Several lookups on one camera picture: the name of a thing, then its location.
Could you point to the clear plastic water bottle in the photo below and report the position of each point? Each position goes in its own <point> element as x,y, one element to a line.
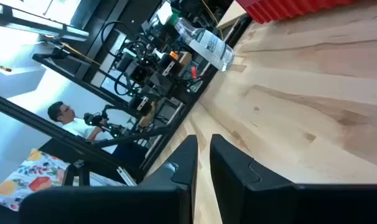
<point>207,43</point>

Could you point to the black aluminium table frame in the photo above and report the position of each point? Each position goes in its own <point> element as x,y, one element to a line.
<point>155,155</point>

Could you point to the beige wooden table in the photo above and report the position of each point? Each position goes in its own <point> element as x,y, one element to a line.
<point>232,14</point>

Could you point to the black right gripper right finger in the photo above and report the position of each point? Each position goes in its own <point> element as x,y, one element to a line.
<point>269,202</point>

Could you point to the red plastic laundry bin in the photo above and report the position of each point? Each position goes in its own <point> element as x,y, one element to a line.
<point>285,9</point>

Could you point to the black metal beam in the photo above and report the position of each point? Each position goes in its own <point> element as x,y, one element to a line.
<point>36,122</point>

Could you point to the person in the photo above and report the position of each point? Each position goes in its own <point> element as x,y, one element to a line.
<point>79,127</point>

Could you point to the floral print cloth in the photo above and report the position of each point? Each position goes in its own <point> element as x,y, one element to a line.
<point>30,180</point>

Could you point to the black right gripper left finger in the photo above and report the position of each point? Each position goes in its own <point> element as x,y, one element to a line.
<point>163,202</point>

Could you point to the black background robot arm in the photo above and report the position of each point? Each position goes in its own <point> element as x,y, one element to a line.
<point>98,119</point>

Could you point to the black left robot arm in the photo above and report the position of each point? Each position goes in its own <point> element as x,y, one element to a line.
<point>138,74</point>

